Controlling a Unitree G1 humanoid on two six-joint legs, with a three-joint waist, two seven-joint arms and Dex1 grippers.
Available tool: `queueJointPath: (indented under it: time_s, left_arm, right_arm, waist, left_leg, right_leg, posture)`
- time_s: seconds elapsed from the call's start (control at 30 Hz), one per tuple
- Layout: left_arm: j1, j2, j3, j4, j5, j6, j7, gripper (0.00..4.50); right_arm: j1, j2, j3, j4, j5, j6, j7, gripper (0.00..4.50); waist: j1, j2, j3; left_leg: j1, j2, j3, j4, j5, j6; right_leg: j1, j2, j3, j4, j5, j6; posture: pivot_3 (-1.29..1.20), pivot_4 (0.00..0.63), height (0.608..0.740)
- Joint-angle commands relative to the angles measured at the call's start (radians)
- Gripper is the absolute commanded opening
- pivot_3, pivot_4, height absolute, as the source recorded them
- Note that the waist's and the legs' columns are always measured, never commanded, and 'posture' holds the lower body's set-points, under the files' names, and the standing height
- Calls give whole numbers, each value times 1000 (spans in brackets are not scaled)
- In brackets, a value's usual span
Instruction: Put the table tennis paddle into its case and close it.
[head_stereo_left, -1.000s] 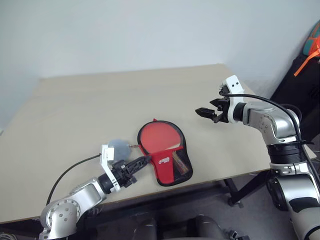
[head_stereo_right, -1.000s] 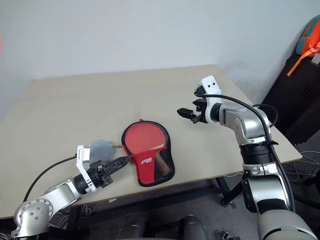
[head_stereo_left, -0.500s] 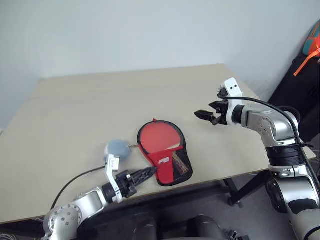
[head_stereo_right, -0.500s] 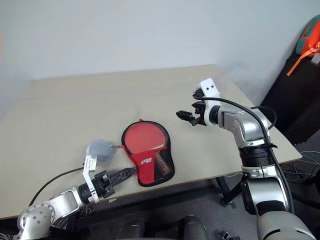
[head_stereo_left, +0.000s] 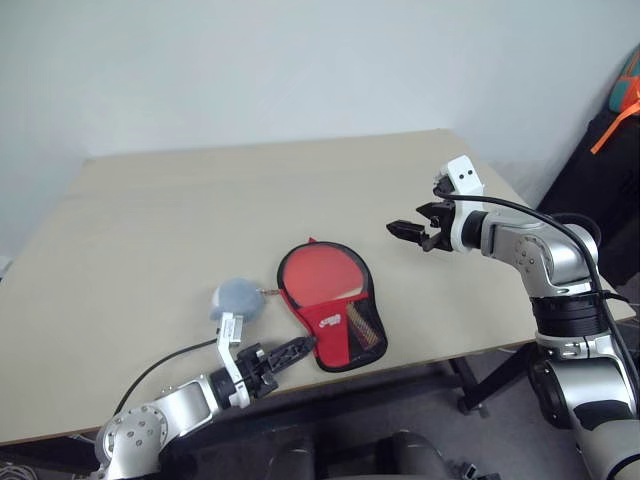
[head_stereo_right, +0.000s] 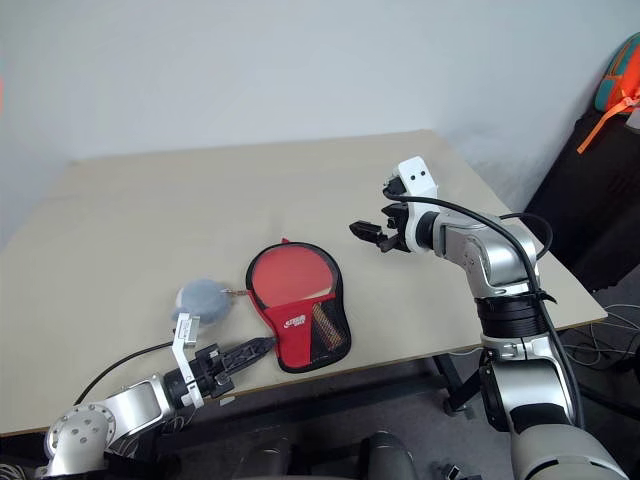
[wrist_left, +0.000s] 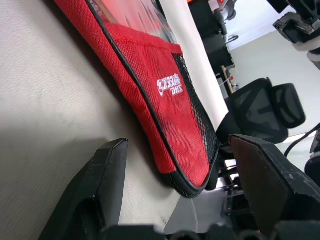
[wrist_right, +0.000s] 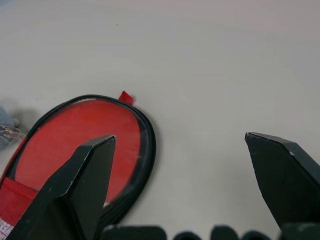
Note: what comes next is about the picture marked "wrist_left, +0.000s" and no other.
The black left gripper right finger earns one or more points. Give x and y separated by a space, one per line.
272 180

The black mesh office chair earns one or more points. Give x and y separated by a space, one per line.
257 110

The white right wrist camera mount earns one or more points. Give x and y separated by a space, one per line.
307 46

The wooden desk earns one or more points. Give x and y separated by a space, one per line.
228 80

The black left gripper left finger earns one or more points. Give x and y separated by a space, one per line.
100 175

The red mesh paddle case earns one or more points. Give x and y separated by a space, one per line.
150 75

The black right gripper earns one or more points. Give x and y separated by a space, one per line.
287 27

